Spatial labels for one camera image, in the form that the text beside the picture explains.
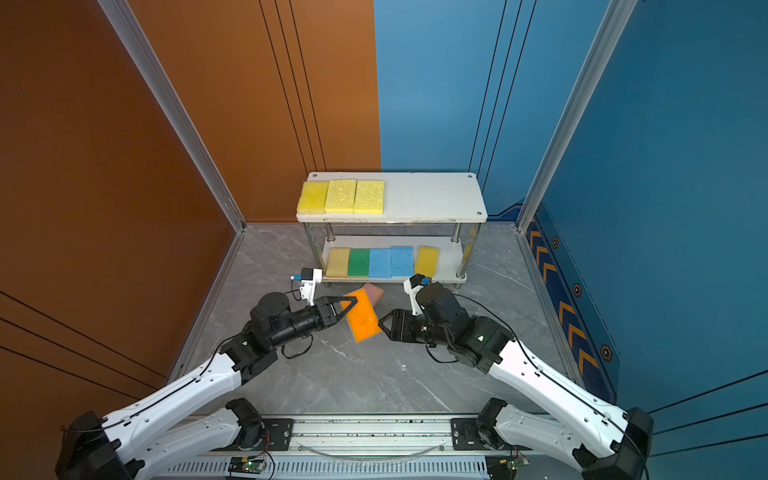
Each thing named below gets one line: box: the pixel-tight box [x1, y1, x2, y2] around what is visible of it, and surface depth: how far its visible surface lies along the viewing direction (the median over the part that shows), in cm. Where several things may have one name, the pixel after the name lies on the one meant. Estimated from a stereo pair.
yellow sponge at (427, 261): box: [415, 246, 440, 278], surface depth 101 cm
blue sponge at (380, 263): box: [368, 248, 392, 279], surface depth 101 cm
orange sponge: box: [341, 288, 382, 344], surface depth 70 cm
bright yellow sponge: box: [297, 181, 329, 214], surface depth 79 cm
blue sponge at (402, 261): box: [391, 246, 415, 277], surface depth 101 cm
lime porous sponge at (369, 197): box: [353, 180, 385, 214], surface depth 79 cm
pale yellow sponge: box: [326, 248, 351, 278], surface depth 101 cm
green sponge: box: [348, 248, 370, 277], surface depth 101 cm
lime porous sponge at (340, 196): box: [324, 179, 357, 213], surface depth 79 cm
